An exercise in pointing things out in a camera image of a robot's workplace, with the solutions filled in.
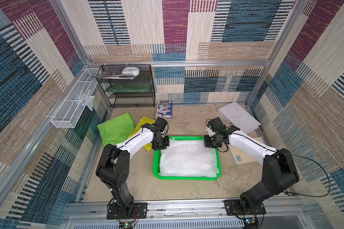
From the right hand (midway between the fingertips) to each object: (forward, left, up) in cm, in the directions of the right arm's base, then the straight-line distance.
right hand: (204, 142), depth 89 cm
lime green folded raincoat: (+17, +63, -10) cm, 66 cm away
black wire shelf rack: (+41, +52, +13) cm, 68 cm away
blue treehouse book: (+34, +26, -5) cm, 43 cm away
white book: (+25, -28, -5) cm, 38 cm away
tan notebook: (-6, -22, -8) cm, 24 cm away
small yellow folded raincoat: (+23, +42, -5) cm, 48 cm away
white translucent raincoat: (-10, +10, 0) cm, 14 cm away
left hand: (-1, +23, -1) cm, 23 cm away
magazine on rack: (+35, +56, +26) cm, 71 cm away
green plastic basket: (-12, +29, -1) cm, 31 cm away
